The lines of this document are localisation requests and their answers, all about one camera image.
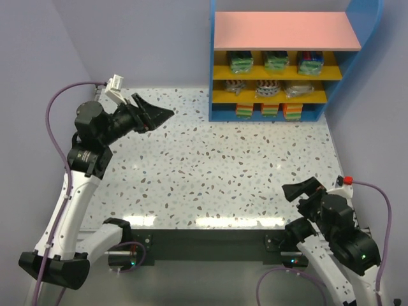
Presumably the Scrub Daddy sponge small pack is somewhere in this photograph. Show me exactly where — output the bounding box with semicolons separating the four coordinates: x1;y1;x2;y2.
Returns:
282;103;303;121

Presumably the pink striped sponge pack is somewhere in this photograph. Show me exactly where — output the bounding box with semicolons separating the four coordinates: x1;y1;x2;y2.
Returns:
256;80;281;98
224;80;247;96

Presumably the grey mesh sponge pack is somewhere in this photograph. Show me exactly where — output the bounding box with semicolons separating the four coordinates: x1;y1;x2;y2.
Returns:
283;80;314;99

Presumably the Vileda sponge pack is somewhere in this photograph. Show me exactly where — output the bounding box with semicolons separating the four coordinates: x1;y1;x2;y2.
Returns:
296;51;324;76
226;50;254;73
262;51;289;71

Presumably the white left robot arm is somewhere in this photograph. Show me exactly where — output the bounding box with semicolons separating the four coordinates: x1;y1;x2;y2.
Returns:
18;94;175;290

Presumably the blue shelf unit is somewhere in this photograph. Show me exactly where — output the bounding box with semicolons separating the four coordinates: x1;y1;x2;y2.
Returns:
209;1;384;122

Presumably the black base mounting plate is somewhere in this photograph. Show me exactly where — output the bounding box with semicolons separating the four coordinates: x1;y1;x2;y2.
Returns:
132;229;309;268

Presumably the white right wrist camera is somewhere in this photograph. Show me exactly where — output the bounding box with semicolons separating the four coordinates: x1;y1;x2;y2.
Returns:
327;175;353;200

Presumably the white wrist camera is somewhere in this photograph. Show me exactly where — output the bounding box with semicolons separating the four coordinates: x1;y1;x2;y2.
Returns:
327;175;353;200
104;75;126;105

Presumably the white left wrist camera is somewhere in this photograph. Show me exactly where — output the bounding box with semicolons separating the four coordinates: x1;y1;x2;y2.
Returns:
104;75;126;105

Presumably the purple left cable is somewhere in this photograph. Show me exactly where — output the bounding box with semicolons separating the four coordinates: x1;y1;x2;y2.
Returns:
31;81;147;306

